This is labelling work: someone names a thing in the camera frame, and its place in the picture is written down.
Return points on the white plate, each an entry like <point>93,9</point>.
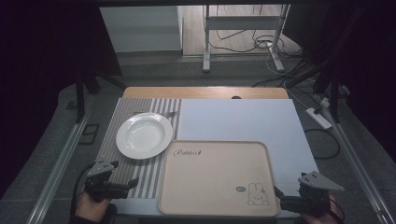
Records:
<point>143,137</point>

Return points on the white power strip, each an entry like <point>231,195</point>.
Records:
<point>318,118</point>

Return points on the person's right hand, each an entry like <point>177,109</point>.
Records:
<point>323,219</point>

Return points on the white board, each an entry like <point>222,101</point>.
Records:
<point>236,121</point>

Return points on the aluminium rail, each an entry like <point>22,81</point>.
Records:
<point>358,165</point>
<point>59,168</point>

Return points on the white metal desk frame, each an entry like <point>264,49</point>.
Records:
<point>239,22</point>

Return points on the dark curtain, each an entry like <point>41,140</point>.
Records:
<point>46,62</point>
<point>367,62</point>

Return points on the wooden table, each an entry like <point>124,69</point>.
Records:
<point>186,92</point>

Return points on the black floor bracket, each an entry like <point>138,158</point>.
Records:
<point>89,133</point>

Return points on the beige tray with rabbit drawing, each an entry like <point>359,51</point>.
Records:
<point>211,180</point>

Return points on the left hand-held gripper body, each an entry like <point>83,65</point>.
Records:
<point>99,186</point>

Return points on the person's left hand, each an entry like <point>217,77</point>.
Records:
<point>90,208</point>

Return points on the striped grey placemat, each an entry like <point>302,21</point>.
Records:
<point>149,179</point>

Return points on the black metal stand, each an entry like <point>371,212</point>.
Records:
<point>80,96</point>
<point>334,99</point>

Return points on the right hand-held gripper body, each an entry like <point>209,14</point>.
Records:
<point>313,200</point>

